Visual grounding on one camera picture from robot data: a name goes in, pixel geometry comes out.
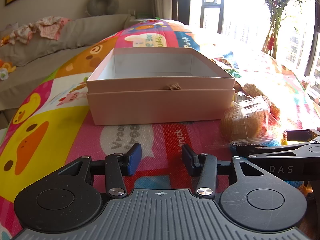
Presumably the pink cardboard box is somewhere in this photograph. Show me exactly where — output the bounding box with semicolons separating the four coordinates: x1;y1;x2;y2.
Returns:
87;48;235;126

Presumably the pink floral cloth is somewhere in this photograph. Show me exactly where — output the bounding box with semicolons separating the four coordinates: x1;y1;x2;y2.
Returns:
1;16;71;47

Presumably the orange yellow baby toy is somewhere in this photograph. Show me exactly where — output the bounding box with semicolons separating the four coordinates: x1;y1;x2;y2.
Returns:
0;60;16;81

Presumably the brown bread bun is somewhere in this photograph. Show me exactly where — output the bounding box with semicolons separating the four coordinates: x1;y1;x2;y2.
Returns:
220;96;286;146

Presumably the window frame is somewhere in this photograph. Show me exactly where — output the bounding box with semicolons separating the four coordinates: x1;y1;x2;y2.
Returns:
200;0;225;34

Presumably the grey sofa bed cushion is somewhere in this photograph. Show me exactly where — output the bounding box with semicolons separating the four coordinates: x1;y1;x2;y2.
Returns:
1;14;134;110

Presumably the grey neck pillow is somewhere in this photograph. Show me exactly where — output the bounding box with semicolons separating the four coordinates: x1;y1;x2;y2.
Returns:
86;0;119;17

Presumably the colourful cartoon play mat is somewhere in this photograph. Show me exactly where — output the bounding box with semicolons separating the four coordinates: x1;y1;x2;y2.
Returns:
1;20;319;239

